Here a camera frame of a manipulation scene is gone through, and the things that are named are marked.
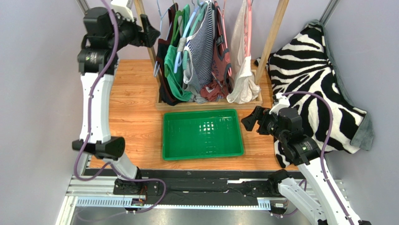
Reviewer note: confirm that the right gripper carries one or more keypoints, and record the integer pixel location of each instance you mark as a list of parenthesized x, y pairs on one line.
[(260, 121)]

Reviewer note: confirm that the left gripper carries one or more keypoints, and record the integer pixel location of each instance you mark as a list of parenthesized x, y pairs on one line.
[(151, 33)]

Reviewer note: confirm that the light blue plastic hanger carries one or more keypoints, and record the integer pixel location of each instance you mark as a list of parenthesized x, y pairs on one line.
[(183, 40)]

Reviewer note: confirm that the green tank top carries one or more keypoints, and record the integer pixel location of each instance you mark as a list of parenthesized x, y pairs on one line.
[(175, 79)]

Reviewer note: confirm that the navy maroon tank top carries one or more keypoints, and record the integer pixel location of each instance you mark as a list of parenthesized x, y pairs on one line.
[(163, 45)]

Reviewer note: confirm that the grey tank top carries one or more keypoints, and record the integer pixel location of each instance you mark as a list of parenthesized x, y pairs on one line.
[(190, 94)]

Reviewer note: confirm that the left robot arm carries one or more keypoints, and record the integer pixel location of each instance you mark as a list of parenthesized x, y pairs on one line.
[(107, 31)]

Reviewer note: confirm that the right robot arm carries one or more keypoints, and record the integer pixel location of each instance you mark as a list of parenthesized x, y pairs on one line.
[(328, 207)]

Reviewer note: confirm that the white tank top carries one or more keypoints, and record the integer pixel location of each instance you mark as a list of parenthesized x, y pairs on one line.
[(245, 89)]

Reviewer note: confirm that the maroon printed tank top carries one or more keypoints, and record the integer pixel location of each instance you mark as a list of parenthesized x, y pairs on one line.
[(221, 84)]

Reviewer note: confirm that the blue striped tank top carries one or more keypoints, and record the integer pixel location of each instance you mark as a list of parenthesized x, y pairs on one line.
[(202, 50)]

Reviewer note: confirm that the teal plastic hanger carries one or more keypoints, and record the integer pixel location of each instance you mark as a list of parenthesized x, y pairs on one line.
[(195, 26)]

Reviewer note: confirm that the pink plastic hanger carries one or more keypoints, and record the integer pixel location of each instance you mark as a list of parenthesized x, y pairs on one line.
[(247, 27)]

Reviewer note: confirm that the green plastic tray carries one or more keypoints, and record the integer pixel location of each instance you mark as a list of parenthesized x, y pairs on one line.
[(201, 134)]

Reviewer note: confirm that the wooden clothes rack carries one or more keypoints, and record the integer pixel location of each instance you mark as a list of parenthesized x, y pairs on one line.
[(258, 73)]

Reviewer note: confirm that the zebra print blanket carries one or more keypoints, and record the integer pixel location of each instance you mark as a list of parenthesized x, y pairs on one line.
[(306, 71)]

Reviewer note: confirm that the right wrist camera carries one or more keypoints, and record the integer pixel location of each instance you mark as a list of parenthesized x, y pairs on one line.
[(279, 102)]

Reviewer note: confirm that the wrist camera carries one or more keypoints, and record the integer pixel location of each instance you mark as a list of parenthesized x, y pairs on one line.
[(123, 7), (279, 102)]

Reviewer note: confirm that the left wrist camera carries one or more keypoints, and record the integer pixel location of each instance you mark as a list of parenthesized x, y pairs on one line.
[(123, 7)]

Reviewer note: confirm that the thin pink wire hanger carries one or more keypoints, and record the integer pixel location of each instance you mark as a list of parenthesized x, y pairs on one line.
[(221, 50)]

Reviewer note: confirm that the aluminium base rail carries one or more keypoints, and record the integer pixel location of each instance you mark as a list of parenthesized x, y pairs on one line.
[(176, 197)]

